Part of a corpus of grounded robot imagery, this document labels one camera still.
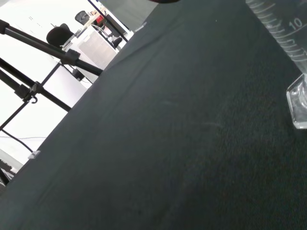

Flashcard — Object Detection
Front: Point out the small black office chair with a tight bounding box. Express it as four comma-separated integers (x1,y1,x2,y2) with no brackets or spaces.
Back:
111,36,123,48

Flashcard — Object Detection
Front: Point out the white mesh cabinet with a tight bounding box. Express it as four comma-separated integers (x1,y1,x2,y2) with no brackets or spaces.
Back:
77,31,118,69

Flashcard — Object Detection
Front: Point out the black table cloth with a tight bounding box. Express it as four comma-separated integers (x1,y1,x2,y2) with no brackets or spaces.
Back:
0,0,307,230

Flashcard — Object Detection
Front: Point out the black tripod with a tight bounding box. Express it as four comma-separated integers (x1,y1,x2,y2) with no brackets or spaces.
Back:
0,19,104,132

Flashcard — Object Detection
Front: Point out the thin black frame pole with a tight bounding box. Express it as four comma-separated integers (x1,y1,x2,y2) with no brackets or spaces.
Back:
87,0,128,43

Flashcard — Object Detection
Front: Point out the grey floor cable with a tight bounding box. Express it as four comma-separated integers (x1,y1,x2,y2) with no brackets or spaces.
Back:
0,135,47,141

